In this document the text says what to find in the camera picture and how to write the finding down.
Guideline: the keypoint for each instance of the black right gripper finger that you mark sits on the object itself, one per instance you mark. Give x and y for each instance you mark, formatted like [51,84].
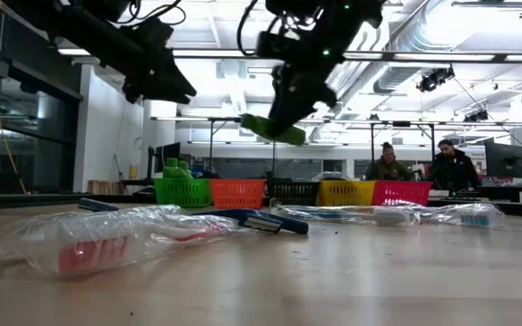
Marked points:
[324,98]
[292,108]

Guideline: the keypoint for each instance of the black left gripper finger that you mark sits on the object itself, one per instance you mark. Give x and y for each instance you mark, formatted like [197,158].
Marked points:
[172,77]
[152,90]

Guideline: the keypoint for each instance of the green travel shampoo bottle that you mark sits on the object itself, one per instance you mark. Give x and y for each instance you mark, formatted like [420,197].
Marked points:
[170,171]
[185,172]
[256,127]

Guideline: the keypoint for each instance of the dark blue disposable razor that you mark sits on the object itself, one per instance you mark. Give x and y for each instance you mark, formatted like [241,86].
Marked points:
[288,225]
[98,205]
[220,213]

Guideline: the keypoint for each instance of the red toothbrush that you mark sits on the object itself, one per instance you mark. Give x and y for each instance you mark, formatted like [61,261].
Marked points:
[93,253]

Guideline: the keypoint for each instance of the white toothbrush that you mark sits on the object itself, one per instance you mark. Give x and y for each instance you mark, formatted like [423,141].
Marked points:
[474,219]

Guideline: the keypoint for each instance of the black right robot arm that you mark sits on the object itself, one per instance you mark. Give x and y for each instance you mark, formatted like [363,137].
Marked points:
[360,13]

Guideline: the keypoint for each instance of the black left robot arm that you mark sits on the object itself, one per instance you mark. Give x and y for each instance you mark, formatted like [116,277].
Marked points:
[75,22]

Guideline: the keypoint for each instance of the small dark monitor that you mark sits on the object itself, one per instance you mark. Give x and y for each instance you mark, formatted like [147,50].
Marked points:
[170,154]

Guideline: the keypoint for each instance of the small yellow container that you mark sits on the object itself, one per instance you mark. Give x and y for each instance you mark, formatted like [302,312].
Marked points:
[133,172]

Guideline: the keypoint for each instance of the black plastic basket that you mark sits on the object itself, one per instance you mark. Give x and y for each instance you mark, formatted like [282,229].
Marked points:
[292,194]

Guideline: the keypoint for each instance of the person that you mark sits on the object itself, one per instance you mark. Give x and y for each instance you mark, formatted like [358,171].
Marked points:
[453,169]
[388,169]

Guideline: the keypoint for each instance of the yellow plastic basket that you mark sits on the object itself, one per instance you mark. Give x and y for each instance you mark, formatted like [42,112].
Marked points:
[346,194]

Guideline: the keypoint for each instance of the orange plastic basket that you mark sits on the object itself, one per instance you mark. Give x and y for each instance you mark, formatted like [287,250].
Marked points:
[237,194]

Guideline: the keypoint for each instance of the green plastic basket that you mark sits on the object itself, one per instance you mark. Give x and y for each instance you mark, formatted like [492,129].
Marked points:
[181,192]

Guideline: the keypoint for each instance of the wooden crate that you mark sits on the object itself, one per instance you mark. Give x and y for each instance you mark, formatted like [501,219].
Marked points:
[104,187]

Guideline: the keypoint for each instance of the black ceiling spotlight cluster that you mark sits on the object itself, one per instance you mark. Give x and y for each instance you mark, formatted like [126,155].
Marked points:
[477,117]
[433,80]

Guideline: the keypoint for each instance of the red plastic basket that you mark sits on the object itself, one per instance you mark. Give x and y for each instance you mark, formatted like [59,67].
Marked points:
[401,194]

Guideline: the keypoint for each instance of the long ceiling light bar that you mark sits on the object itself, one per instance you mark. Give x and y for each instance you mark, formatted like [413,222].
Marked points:
[447,57]

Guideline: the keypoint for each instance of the black computer monitor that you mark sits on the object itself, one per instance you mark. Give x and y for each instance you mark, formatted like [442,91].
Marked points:
[503,160]

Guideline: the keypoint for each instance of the black metal gantry frame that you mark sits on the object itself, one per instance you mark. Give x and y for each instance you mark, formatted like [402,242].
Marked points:
[401,123]

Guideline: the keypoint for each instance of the black aluminium table frame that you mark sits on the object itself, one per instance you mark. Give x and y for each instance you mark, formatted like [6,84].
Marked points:
[61,198]

